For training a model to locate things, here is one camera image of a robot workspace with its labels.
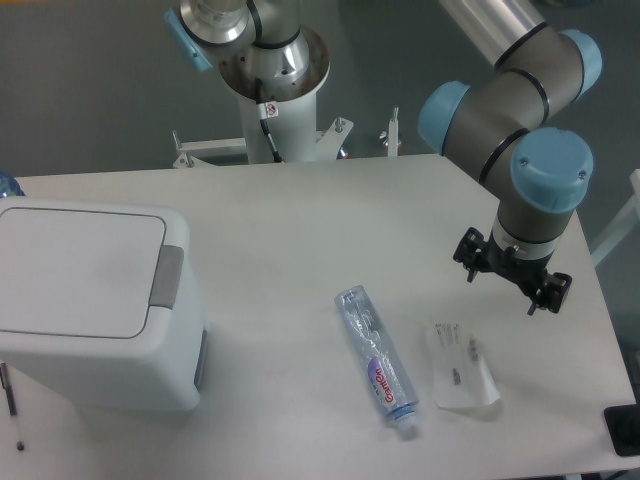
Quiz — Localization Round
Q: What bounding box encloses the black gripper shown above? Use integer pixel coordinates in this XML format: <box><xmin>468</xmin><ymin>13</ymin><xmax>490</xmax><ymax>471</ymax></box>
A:
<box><xmin>453</xmin><ymin>227</ymin><xmax>572</xmax><ymax>315</ymax></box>

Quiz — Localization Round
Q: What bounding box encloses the silver second robot arm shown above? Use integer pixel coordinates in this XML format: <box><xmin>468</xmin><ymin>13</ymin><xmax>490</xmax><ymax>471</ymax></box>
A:
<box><xmin>163</xmin><ymin>0</ymin><xmax>301</xmax><ymax>72</ymax></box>

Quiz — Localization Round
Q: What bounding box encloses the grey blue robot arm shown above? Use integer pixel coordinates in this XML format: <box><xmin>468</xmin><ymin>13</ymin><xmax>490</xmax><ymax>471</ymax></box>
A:
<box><xmin>418</xmin><ymin>1</ymin><xmax>603</xmax><ymax>313</ymax></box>

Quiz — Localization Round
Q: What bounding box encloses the white trash can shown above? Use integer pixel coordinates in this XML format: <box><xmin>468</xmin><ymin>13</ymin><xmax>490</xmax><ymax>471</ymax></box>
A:
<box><xmin>1</xmin><ymin>197</ymin><xmax>210</xmax><ymax>411</ymax></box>

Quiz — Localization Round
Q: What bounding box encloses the white trash can lid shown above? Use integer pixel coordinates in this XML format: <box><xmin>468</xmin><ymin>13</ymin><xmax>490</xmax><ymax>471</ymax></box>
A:
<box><xmin>1</xmin><ymin>200</ymin><xmax>189</xmax><ymax>339</ymax></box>

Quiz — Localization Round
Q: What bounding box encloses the clear plastic bag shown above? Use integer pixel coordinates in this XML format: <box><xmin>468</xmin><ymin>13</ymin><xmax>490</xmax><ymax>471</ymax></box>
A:
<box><xmin>426</xmin><ymin>323</ymin><xmax>501</xmax><ymax>410</ymax></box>

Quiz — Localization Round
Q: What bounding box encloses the crushed clear plastic bottle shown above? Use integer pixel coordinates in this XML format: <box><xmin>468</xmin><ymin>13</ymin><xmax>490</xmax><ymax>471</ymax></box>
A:
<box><xmin>334</xmin><ymin>285</ymin><xmax>419</xmax><ymax>440</ymax></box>

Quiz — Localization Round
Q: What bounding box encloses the black device at table edge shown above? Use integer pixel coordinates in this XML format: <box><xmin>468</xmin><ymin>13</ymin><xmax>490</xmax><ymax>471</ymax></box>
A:
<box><xmin>604</xmin><ymin>404</ymin><xmax>639</xmax><ymax>457</ymax></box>

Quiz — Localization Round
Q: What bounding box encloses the blue object at left edge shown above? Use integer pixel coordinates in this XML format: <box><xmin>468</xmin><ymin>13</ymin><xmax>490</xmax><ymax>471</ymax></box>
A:
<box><xmin>0</xmin><ymin>170</ymin><xmax>25</xmax><ymax>199</ymax></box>

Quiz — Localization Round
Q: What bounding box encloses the black white pen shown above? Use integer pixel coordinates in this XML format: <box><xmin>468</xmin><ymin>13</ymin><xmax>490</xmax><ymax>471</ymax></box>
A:
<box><xmin>1</xmin><ymin>362</ymin><xmax>25</xmax><ymax>452</ymax></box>

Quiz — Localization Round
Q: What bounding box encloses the white frame at right edge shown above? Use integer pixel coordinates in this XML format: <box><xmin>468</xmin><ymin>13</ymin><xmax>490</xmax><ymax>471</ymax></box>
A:
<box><xmin>591</xmin><ymin>169</ymin><xmax>639</xmax><ymax>267</ymax></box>

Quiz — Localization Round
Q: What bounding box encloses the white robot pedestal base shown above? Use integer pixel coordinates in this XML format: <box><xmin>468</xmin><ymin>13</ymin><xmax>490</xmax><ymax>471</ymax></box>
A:
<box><xmin>172</xmin><ymin>27</ymin><xmax>354</xmax><ymax>168</ymax></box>

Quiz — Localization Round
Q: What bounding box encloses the black cable on pedestal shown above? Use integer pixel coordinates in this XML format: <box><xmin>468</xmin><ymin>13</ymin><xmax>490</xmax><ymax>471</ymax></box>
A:
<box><xmin>253</xmin><ymin>76</ymin><xmax>285</xmax><ymax>164</ymax></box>

